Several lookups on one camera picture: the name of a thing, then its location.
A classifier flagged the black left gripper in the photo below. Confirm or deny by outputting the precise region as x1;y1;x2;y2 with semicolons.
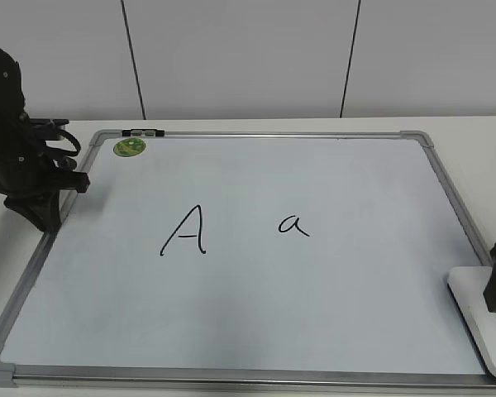
0;167;89;232

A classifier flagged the white whiteboard eraser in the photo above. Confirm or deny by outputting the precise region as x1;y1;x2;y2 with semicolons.
447;266;496;378

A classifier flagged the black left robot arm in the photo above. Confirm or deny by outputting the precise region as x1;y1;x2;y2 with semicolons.
0;49;406;260

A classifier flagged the round green magnet sticker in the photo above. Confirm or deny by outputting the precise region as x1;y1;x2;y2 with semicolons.
113;137;146;158

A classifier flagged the black silver board clip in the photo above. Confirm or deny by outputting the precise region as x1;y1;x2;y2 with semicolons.
122;128;165;137

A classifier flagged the white framed whiteboard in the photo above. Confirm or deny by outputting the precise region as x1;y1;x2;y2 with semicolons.
0;130;496;393

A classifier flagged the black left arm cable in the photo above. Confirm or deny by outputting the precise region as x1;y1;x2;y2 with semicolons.
20;117;83;170

